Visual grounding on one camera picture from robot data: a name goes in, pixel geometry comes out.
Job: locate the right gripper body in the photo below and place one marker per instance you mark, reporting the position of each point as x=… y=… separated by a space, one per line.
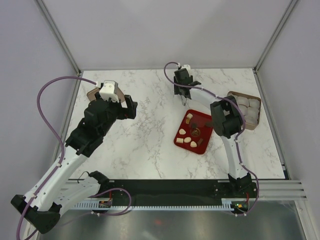
x=176 y=89

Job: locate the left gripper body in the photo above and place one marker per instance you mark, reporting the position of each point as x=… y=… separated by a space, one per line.
x=123 y=113

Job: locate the steel kitchen tongs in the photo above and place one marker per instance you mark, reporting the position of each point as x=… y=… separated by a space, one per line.
x=184 y=100

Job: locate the cream square chocolate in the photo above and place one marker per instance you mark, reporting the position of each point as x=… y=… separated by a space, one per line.
x=189 y=116

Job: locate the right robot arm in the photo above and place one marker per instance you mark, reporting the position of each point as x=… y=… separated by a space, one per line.
x=228 y=123

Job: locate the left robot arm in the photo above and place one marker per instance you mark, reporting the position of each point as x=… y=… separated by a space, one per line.
x=44 y=204

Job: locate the cream rectangular chocolate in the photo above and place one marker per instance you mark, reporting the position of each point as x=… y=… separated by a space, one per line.
x=180 y=140

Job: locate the cream oval chocolate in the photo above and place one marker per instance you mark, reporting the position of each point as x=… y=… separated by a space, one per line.
x=187 y=140

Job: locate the cream heart chocolate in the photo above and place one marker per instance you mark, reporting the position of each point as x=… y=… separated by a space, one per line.
x=193 y=144

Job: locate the gold chocolate box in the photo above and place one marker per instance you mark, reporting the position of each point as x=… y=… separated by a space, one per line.
x=250 y=106

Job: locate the gold box lid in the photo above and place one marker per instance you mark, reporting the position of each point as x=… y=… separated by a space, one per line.
x=91 y=95

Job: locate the red lacquer tray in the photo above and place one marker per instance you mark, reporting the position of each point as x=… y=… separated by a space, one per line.
x=200 y=132

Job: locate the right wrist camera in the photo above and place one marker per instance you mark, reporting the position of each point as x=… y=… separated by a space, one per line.
x=185 y=66

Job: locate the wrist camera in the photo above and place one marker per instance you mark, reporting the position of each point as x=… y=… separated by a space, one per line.
x=185 y=66
x=110 y=87

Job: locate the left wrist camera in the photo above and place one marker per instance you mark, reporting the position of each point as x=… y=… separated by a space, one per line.
x=110 y=87

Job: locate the left aluminium frame post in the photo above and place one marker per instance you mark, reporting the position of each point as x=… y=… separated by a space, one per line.
x=57 y=34

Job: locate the aluminium frame post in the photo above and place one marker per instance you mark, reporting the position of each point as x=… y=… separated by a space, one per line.
x=57 y=34
x=276 y=33

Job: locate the right aluminium frame post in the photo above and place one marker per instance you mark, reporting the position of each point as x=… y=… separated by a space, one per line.
x=276 y=33

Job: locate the white cable duct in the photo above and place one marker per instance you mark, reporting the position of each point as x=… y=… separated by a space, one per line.
x=99 y=205

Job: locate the aluminium profile rail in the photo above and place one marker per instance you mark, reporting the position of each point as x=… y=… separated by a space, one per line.
x=281 y=190

